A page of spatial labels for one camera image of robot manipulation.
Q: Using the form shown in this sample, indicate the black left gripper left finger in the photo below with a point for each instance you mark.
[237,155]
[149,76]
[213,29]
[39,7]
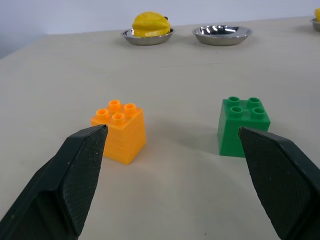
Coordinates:
[62,180]

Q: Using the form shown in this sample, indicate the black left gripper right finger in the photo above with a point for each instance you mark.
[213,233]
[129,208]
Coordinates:
[277,180]

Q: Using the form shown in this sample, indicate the green studded toy block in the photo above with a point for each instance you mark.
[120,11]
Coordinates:
[231,132]

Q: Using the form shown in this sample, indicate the yellow studded toy block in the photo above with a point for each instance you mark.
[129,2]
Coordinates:
[125,140]

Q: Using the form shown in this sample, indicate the steel dish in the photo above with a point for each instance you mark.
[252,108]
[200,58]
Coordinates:
[316,25]
[222,34]
[147,38]

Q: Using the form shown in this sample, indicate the yellow star fruit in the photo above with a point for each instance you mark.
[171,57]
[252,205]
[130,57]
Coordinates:
[151,24]

